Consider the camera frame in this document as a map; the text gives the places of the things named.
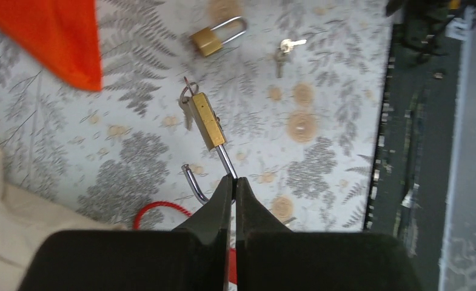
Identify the beige folded cloth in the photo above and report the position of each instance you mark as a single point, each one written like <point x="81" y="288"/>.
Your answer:
<point x="26" y="220"/>

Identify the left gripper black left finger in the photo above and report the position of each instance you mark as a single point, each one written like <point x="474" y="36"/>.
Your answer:
<point x="192" y="256"/>

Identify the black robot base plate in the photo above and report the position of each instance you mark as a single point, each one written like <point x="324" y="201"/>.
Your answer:
<point x="412" y="158"/>

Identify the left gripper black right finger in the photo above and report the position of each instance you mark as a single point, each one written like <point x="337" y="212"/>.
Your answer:
<point x="269" y="256"/>

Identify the brass padlock with keys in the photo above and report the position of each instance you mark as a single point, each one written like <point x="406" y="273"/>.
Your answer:
<point x="207" y="42"/>

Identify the orange t-shirt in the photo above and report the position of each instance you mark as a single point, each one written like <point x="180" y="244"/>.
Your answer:
<point x="60" y="35"/>

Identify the floral patterned table mat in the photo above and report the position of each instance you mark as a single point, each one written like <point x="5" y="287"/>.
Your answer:
<point x="305" y="141"/>

